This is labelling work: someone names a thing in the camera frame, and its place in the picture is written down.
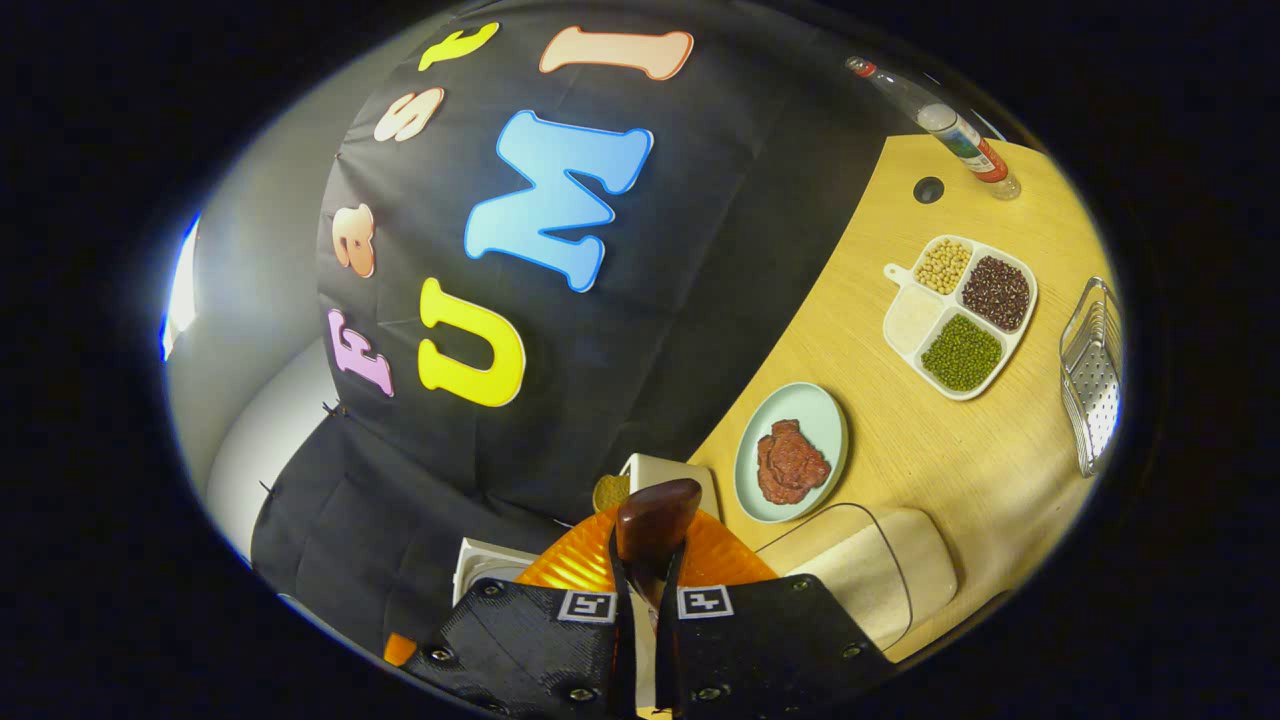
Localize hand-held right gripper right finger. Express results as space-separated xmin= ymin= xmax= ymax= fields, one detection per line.
xmin=655 ymin=506 xmax=897 ymax=719

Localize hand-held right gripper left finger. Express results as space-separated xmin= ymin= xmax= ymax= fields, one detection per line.
xmin=383 ymin=505 xmax=638 ymax=718

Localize white rice cooker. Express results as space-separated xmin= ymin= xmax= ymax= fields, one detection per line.
xmin=451 ymin=537 xmax=547 ymax=608

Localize dark wooden spoon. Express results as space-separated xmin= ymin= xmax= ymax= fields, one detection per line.
xmin=613 ymin=477 xmax=704 ymax=613

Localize white rice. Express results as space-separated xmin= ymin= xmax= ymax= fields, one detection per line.
xmin=889 ymin=284 xmax=948 ymax=358

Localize beige tray with clear lid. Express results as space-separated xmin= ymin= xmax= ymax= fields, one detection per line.
xmin=754 ymin=502 xmax=959 ymax=653

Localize brown meat slice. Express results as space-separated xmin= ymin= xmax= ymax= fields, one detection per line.
xmin=758 ymin=452 xmax=834 ymax=506
xmin=756 ymin=418 xmax=816 ymax=481

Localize white toaster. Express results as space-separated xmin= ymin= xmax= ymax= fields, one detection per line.
xmin=619 ymin=452 xmax=722 ymax=523

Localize pale blue round plate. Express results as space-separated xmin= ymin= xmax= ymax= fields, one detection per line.
xmin=732 ymin=381 xmax=851 ymax=525

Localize black backdrop cloth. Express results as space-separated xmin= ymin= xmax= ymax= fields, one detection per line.
xmin=250 ymin=0 xmax=906 ymax=656

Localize green mung beans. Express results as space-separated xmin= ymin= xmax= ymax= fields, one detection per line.
xmin=920 ymin=313 xmax=1005 ymax=393

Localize white divided tray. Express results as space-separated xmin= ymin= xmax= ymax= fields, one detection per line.
xmin=882 ymin=234 xmax=1040 ymax=403

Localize yellow soybeans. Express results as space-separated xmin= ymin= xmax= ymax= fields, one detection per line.
xmin=916 ymin=239 xmax=973 ymax=296

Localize dark red beans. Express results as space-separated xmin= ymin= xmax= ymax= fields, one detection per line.
xmin=961 ymin=255 xmax=1032 ymax=333

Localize large ceiling light panel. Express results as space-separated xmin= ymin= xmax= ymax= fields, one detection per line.
xmin=159 ymin=213 xmax=202 ymax=363

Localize clear plastic bottle red label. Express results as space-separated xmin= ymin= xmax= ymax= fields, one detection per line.
xmin=844 ymin=56 xmax=1024 ymax=202

